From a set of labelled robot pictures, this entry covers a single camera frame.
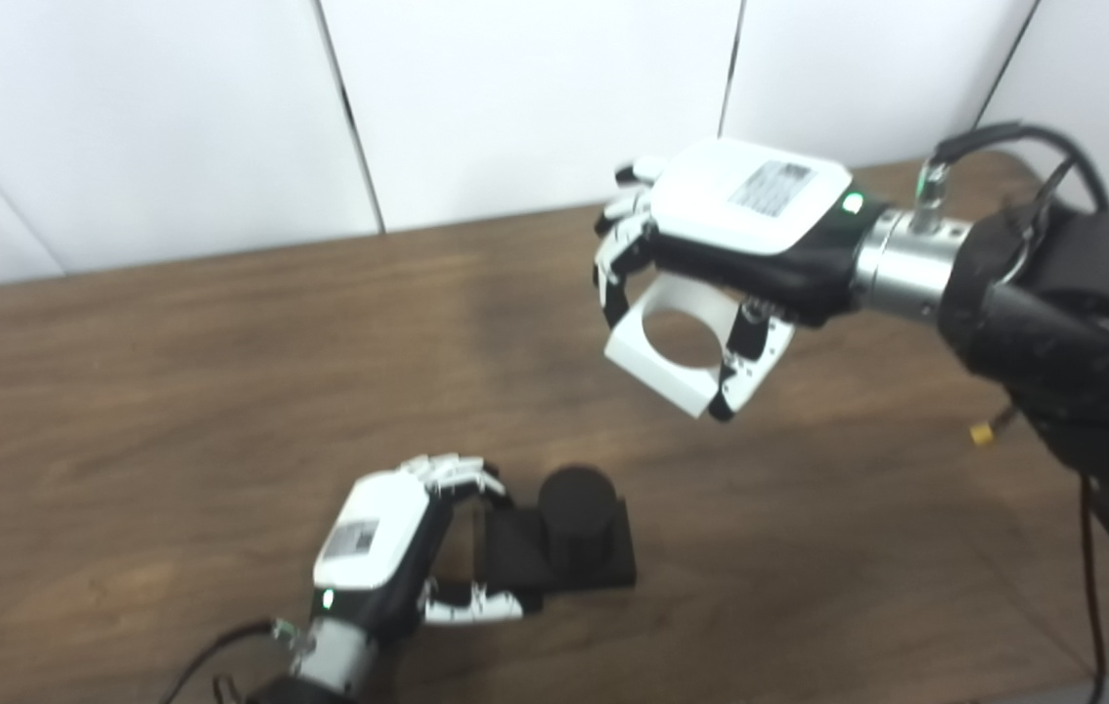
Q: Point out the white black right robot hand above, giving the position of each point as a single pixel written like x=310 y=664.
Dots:
x=721 y=196

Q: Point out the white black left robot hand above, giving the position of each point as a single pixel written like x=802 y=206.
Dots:
x=374 y=528

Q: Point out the white square piece with hole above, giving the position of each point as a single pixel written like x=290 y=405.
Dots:
x=657 y=376

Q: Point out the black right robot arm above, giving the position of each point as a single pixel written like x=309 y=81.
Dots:
x=1092 y=303

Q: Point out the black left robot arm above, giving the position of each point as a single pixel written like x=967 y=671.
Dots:
x=330 y=665

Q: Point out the black peg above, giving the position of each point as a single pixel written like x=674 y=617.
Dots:
x=579 y=508

